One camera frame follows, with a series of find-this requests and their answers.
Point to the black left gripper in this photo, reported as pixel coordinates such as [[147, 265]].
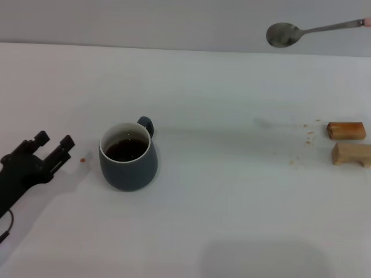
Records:
[[23, 176]]

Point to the brown stained wooden block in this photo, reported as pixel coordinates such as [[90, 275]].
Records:
[[345, 131]]

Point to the light notched wooden block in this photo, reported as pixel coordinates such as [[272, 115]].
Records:
[[347, 153]]

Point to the grey cup with coffee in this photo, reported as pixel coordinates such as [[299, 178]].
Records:
[[127, 171]]

